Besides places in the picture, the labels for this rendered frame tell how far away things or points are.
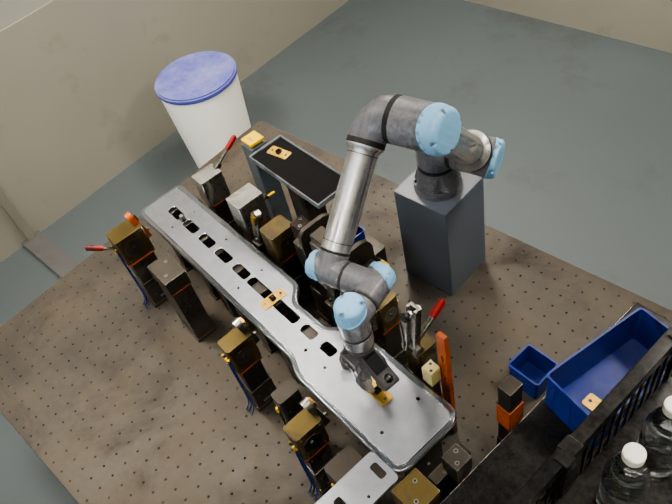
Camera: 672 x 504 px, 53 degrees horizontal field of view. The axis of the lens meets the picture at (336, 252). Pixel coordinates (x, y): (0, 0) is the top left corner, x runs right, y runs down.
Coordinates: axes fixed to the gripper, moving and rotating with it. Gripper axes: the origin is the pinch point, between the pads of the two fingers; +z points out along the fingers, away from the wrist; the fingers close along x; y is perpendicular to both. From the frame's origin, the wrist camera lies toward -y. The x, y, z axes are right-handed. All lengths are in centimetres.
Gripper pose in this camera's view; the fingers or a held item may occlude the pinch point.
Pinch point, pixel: (376, 388)
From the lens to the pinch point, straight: 179.8
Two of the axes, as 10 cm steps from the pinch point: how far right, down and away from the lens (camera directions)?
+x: -7.4, 5.9, -3.3
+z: 1.8, 6.5, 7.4
